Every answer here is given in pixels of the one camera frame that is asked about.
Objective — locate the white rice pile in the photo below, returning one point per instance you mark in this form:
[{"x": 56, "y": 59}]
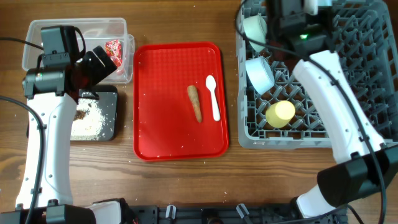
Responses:
[{"x": 91, "y": 127}]

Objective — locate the yellow plastic cup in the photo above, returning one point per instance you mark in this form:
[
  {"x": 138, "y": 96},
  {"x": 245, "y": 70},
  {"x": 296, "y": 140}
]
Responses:
[{"x": 279, "y": 114}]

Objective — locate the brown food scrap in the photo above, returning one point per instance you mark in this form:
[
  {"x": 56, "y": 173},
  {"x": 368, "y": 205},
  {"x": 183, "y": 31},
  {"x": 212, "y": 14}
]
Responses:
[{"x": 80, "y": 114}]

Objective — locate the orange carrot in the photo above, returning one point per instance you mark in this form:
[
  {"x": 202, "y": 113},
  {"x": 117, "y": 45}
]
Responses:
[{"x": 193, "y": 96}]

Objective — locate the light blue bowl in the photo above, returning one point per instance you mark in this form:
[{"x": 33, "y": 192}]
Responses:
[{"x": 260, "y": 74}]

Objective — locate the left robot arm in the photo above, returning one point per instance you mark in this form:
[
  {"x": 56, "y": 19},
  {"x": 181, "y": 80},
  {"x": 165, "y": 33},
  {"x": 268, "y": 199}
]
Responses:
[{"x": 52, "y": 90}]

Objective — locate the grey dishwasher rack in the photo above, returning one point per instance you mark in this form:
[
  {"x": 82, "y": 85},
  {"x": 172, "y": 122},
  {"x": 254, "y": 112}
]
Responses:
[{"x": 366, "y": 45}]

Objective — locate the red serving tray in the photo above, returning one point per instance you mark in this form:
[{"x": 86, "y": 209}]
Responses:
[{"x": 165, "y": 126}]

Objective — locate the black plastic tray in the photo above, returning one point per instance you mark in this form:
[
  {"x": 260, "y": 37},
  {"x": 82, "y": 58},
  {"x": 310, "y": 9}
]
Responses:
[{"x": 109, "y": 105}]

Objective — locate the green bowl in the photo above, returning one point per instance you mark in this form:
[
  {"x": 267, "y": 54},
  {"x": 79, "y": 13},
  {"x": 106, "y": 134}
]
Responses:
[{"x": 255, "y": 29}]

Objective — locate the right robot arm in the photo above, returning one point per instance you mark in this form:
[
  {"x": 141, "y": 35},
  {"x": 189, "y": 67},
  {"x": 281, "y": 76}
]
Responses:
[{"x": 364, "y": 164}]

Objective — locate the white plastic spoon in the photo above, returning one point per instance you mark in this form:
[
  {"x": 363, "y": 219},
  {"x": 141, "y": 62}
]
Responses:
[{"x": 211, "y": 86}]

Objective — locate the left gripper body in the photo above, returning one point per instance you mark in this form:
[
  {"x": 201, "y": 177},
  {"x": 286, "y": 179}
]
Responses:
[{"x": 94, "y": 70}]

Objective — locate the red snack wrapper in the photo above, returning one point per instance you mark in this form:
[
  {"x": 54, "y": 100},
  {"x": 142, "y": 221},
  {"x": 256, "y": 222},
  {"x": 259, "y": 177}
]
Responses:
[{"x": 114, "y": 51}]

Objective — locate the clear plastic bin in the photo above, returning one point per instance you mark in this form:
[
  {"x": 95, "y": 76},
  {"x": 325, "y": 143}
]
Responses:
[{"x": 96, "y": 31}]

